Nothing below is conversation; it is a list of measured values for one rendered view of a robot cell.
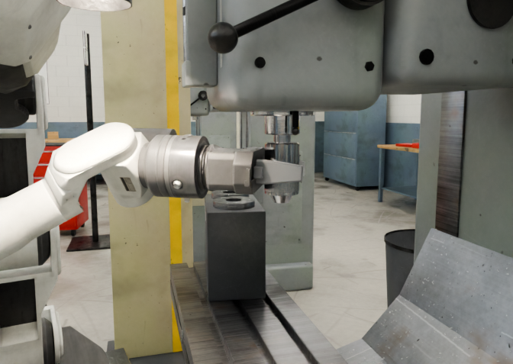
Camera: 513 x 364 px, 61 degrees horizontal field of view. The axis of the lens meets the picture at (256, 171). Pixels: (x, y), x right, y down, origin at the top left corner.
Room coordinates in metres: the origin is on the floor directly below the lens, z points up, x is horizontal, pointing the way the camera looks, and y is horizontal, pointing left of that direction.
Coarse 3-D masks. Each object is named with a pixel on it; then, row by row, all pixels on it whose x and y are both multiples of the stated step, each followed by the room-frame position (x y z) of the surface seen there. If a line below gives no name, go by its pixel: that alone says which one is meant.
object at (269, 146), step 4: (268, 144) 0.58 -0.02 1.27; (272, 144) 0.57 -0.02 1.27; (276, 144) 0.57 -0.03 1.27; (280, 144) 0.57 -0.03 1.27; (284, 144) 0.57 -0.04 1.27; (288, 144) 0.57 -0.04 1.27; (292, 144) 0.57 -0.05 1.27; (296, 144) 0.58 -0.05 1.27; (268, 148) 0.58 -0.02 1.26; (272, 148) 0.57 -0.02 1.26; (276, 148) 0.57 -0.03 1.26; (280, 148) 0.57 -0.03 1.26; (284, 148) 0.57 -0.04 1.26; (288, 148) 0.57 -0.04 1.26; (292, 148) 0.57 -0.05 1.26; (296, 148) 0.58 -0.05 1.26
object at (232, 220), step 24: (216, 192) 1.01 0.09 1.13; (216, 216) 0.86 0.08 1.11; (240, 216) 0.87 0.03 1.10; (264, 216) 0.87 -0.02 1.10; (216, 240) 0.86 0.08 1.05; (240, 240) 0.87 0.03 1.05; (264, 240) 0.87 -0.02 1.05; (216, 264) 0.86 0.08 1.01; (240, 264) 0.87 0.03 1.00; (264, 264) 0.87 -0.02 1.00; (216, 288) 0.86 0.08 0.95; (240, 288) 0.87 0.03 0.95; (264, 288) 0.87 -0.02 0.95
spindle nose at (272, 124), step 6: (264, 120) 0.59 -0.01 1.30; (270, 120) 0.57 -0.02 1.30; (276, 120) 0.57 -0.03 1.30; (282, 120) 0.57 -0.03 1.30; (288, 120) 0.57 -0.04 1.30; (264, 126) 0.59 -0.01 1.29; (270, 126) 0.57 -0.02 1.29; (276, 126) 0.57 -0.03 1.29; (282, 126) 0.57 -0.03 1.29; (288, 126) 0.57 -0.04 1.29; (264, 132) 0.59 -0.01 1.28; (270, 132) 0.57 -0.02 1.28; (276, 132) 0.57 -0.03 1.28; (282, 132) 0.57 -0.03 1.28; (288, 132) 0.57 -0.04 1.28
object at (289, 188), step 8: (272, 152) 0.57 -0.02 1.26; (280, 152) 0.57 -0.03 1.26; (288, 152) 0.57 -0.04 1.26; (296, 152) 0.58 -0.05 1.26; (272, 160) 0.57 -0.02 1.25; (280, 160) 0.57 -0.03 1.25; (288, 160) 0.57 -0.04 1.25; (296, 160) 0.58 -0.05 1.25; (272, 184) 0.57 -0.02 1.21; (280, 184) 0.57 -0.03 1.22; (288, 184) 0.57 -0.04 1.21; (296, 184) 0.58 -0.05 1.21; (272, 192) 0.57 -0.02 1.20; (280, 192) 0.57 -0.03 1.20; (288, 192) 0.57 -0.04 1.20; (296, 192) 0.58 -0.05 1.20
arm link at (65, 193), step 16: (96, 128) 0.60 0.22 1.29; (112, 128) 0.60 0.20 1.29; (128, 128) 0.60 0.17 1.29; (64, 144) 0.59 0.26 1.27; (80, 144) 0.58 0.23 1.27; (96, 144) 0.58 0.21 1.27; (112, 144) 0.58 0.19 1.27; (128, 144) 0.58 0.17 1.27; (64, 160) 0.56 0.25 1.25; (80, 160) 0.56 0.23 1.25; (96, 160) 0.56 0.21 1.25; (112, 160) 0.57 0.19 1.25; (48, 176) 0.57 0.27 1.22; (64, 176) 0.55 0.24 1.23; (80, 176) 0.56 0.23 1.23; (48, 192) 0.56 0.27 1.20; (64, 192) 0.56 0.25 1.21; (80, 192) 0.57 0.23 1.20; (64, 208) 0.57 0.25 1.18; (80, 208) 0.58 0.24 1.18
